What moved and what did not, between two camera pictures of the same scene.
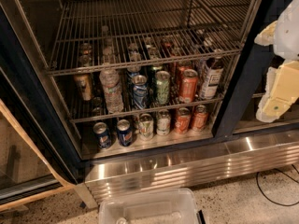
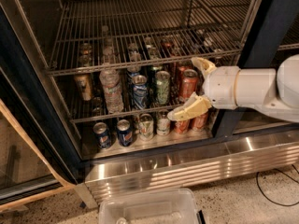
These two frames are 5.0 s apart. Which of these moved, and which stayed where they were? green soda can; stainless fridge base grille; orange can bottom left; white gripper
Moved: white gripper
Stayed: orange can bottom left; stainless fridge base grille; green soda can
